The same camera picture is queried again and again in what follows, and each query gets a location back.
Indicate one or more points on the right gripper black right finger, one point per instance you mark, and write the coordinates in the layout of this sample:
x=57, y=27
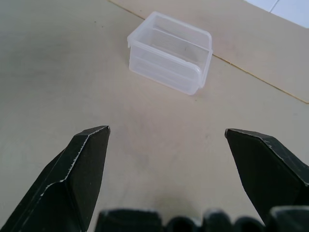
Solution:
x=268, y=169

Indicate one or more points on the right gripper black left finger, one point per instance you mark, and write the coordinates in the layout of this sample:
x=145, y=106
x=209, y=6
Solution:
x=62, y=183

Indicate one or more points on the translucent plastic container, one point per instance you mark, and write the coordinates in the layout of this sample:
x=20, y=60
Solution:
x=166, y=58

